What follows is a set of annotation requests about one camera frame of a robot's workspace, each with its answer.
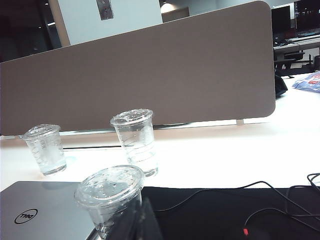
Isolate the black computer monitor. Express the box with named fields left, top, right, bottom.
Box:
left=271, top=5, right=293, bottom=43

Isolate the blue plastic packet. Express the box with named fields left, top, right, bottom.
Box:
left=292, top=70, right=320, bottom=94

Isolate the tall clear plastic cup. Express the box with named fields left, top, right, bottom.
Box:
left=109, top=108, right=159, bottom=178

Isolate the small clear plastic cup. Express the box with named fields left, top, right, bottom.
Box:
left=74, top=164, right=146, bottom=240

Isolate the silver Dell laptop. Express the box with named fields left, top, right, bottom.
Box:
left=0, top=180, right=101, bottom=240

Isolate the black mouse pad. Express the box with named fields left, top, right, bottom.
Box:
left=139, top=186, right=320, bottom=240

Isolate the wide brown desk divider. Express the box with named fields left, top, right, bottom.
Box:
left=0, top=0, right=276, bottom=137

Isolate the short clear plastic cup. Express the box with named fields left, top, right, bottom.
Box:
left=22, top=123, right=68, bottom=176

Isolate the thin black mouse cable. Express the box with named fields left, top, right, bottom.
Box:
left=156, top=180, right=320, bottom=222

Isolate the metal wall plate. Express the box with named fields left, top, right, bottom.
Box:
left=96, top=0, right=115, bottom=21

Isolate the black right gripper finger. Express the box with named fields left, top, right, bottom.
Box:
left=119, top=196, right=165, bottom=240

